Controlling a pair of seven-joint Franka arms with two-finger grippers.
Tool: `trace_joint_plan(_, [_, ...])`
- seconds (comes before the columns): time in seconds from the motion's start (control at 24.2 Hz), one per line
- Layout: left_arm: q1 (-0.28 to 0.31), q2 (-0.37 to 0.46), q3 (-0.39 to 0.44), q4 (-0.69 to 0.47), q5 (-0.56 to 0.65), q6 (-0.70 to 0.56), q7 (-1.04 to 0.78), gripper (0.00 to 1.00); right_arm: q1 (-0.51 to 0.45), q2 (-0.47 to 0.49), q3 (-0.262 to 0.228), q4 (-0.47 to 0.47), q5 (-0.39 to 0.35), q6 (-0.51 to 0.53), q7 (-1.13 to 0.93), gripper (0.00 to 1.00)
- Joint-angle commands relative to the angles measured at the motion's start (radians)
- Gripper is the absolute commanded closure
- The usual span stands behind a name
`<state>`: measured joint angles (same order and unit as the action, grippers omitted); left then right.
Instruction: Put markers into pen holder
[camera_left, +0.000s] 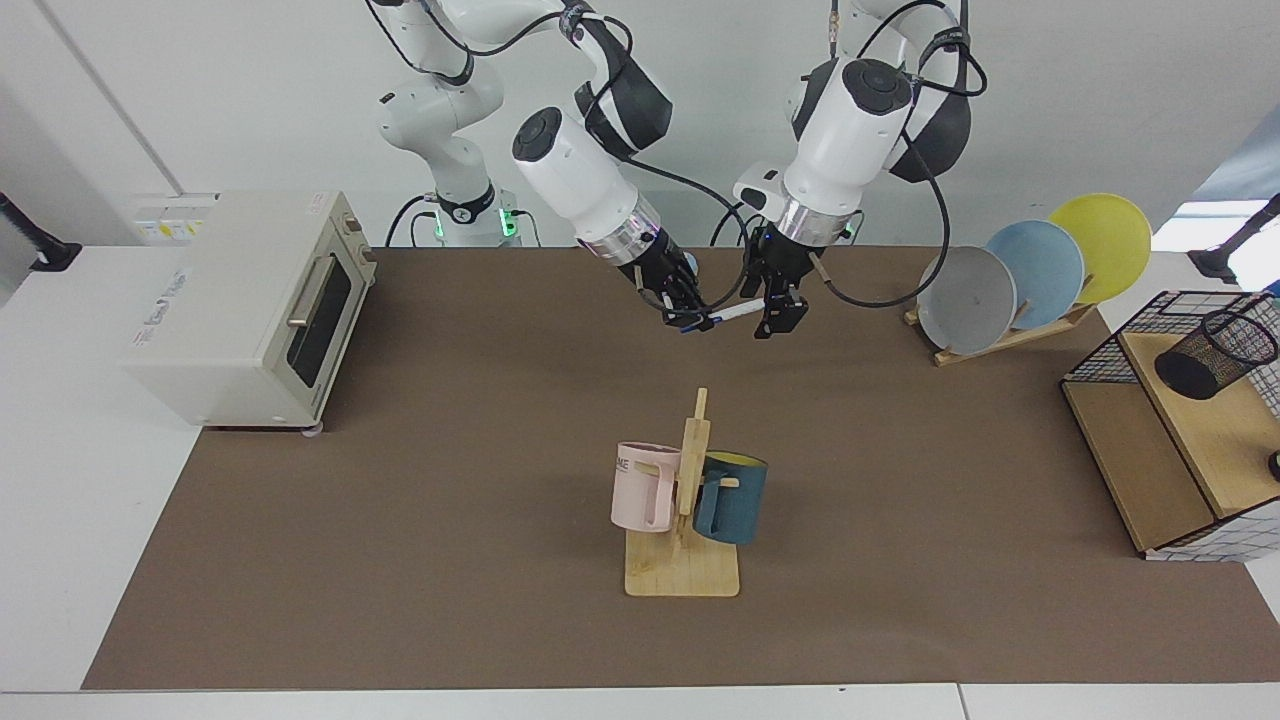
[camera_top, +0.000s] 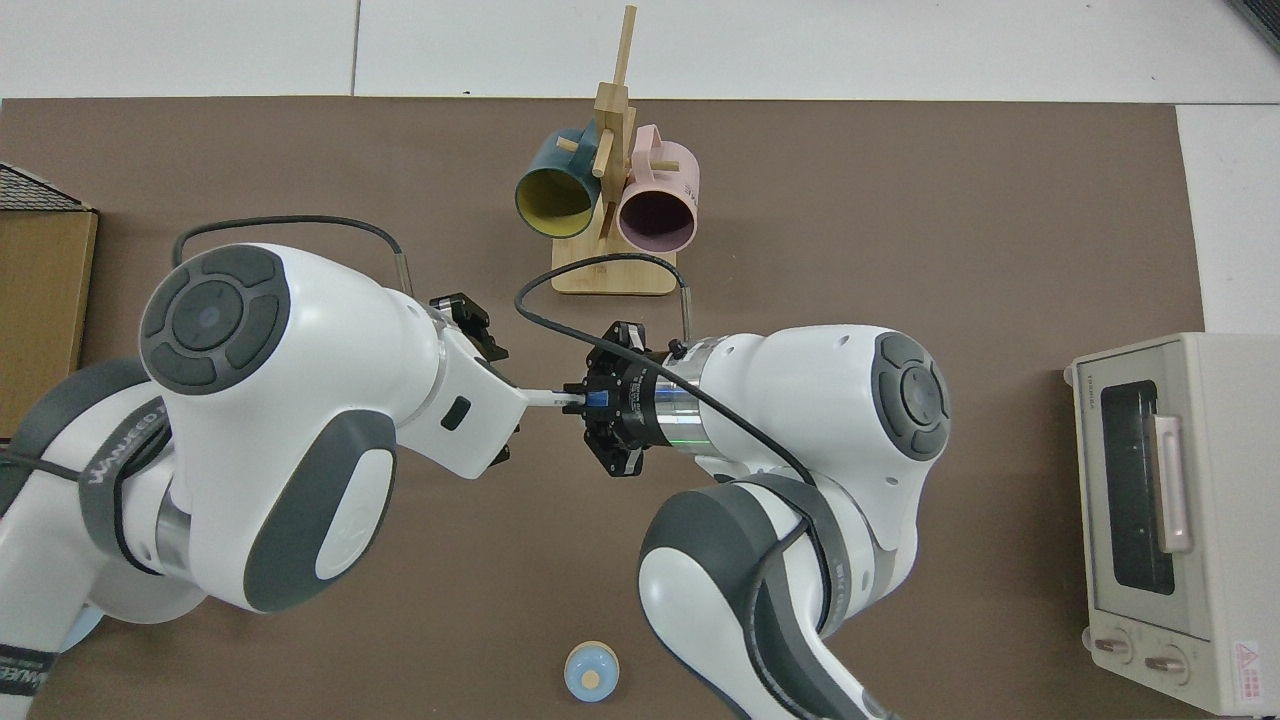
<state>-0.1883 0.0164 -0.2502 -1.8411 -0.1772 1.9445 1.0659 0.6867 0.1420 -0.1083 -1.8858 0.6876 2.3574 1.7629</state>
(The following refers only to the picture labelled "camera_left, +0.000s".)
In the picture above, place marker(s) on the white marker with blue cap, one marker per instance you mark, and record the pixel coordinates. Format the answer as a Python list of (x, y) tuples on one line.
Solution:
[(740, 312)]

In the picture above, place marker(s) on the black mesh pen holder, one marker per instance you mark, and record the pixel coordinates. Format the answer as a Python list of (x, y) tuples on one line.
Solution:
[(1215, 355)]

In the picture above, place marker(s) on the small blue round thing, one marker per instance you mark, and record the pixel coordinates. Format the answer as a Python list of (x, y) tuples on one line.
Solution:
[(693, 265)]

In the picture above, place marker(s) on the grey plate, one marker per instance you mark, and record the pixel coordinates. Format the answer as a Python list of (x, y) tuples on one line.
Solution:
[(965, 300)]

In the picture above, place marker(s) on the pink cup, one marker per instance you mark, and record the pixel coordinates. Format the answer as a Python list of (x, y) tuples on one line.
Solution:
[(640, 490)]

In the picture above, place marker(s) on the dark blue cup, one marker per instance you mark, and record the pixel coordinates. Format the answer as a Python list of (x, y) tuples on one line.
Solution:
[(735, 505)]

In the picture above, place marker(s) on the wooden plate rack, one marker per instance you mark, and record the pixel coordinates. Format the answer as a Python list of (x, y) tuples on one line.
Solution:
[(1000, 345)]

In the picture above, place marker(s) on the wooden cup stand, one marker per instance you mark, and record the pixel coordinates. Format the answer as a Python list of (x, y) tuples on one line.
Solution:
[(690, 575)]

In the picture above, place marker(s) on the light blue plate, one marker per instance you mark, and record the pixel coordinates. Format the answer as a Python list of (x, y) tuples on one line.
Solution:
[(1045, 265)]

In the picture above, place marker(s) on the brown table cloth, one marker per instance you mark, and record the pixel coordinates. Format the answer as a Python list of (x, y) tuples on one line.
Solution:
[(500, 550)]

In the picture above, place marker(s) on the yellow plate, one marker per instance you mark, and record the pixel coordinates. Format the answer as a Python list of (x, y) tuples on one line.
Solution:
[(1110, 250)]

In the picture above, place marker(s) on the pale toaster oven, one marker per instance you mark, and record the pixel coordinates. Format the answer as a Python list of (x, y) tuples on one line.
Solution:
[(220, 320)]

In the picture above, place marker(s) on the white checked cloth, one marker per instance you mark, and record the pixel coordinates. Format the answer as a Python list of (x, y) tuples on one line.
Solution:
[(1230, 535)]

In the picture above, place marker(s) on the white power strip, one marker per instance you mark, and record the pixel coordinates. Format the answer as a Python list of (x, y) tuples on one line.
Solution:
[(170, 225)]

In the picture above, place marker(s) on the black camera stand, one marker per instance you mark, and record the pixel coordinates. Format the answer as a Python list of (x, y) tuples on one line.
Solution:
[(50, 255), (1215, 262)]

